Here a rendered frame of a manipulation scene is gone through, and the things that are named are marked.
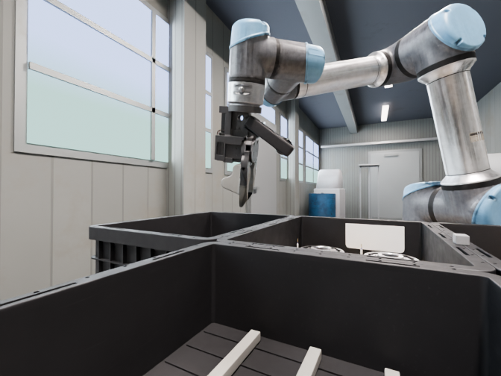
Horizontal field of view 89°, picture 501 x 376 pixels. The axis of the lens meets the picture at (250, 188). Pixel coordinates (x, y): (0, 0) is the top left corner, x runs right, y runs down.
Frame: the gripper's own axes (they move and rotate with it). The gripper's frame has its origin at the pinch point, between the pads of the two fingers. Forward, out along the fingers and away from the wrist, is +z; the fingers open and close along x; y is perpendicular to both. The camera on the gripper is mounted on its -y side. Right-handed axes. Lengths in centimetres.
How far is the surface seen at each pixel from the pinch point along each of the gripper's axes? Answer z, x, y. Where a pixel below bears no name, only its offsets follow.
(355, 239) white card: 8.7, -6.8, -26.1
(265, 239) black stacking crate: 4.0, 11.2, -6.2
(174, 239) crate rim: 0.7, 22.5, 6.0
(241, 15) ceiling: -131, -262, 77
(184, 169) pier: 27, -137, 84
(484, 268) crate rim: -6.3, 30.2, -28.2
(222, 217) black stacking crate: 13.0, -17.5, 11.3
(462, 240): -4.7, 19.7, -32.2
